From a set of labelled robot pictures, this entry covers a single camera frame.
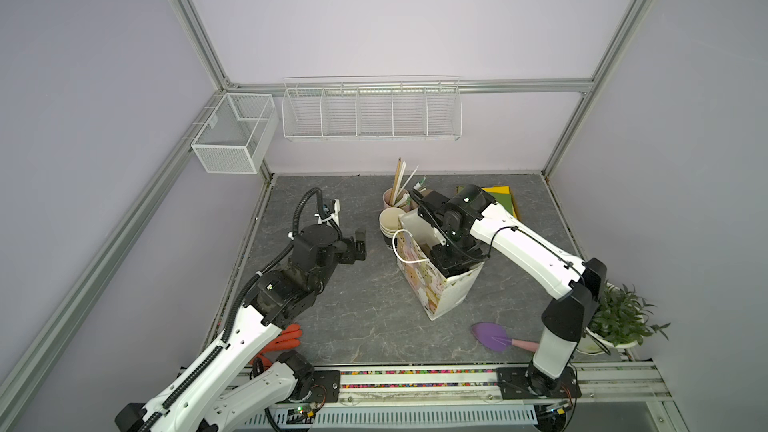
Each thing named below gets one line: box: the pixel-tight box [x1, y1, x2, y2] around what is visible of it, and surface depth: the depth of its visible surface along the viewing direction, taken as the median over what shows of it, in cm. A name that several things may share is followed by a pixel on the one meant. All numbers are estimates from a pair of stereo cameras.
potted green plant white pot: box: [576, 282, 671, 356], surface depth 69 cm
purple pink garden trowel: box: [471, 322, 539, 352], surface depth 83 cm
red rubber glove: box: [250, 324, 302, 365], surface depth 83 cm
